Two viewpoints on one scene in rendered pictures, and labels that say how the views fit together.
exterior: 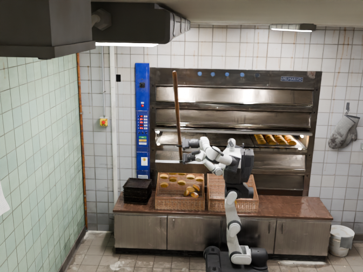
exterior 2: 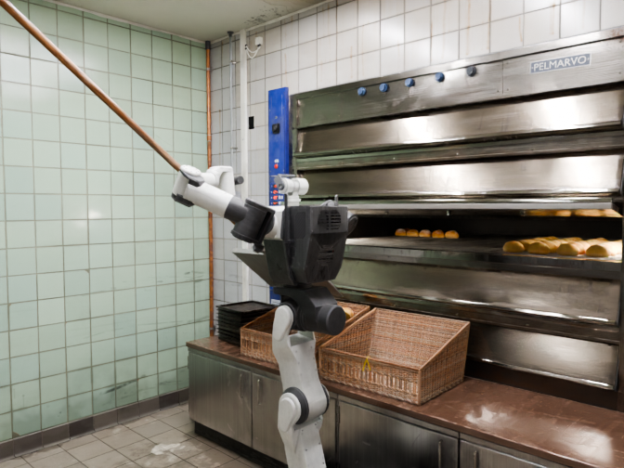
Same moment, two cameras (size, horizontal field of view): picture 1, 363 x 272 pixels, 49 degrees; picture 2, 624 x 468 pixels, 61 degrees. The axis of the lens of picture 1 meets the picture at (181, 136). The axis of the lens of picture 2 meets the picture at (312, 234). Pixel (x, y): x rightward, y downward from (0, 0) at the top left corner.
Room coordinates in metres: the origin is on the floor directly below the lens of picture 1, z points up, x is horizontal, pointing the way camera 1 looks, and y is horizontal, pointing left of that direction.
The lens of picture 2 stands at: (2.12, -1.93, 1.40)
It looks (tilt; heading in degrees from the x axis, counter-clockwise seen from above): 3 degrees down; 41
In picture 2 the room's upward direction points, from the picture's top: straight up
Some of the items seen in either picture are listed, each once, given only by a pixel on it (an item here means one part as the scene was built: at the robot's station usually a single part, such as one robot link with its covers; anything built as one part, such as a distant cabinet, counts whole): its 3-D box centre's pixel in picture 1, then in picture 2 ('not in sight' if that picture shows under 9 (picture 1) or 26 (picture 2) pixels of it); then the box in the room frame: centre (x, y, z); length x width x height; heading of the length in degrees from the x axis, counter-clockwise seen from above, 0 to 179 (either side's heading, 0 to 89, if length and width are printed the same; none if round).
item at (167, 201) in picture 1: (180, 190); (305, 330); (4.29, 0.00, 0.72); 0.56 x 0.49 x 0.28; 89
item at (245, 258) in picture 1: (240, 255); not in sight; (3.66, -0.64, 0.28); 0.21 x 0.20 x 0.13; 88
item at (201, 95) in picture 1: (233, 95); (423, 127); (4.54, -0.59, 1.80); 1.79 x 0.11 x 0.19; 88
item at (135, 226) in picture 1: (219, 225); (371, 431); (4.25, -0.47, 0.29); 2.42 x 0.56 x 0.58; 88
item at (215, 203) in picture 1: (231, 192); (394, 349); (4.27, -0.59, 0.72); 0.56 x 0.49 x 0.28; 89
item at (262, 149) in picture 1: (230, 148); (425, 253); (4.56, -0.59, 1.16); 1.80 x 0.06 x 0.04; 88
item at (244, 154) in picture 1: (237, 164); (303, 240); (3.66, -0.55, 1.27); 0.34 x 0.30 x 0.36; 174
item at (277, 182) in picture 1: (229, 179); (422, 331); (4.54, -0.59, 0.76); 1.79 x 0.11 x 0.19; 88
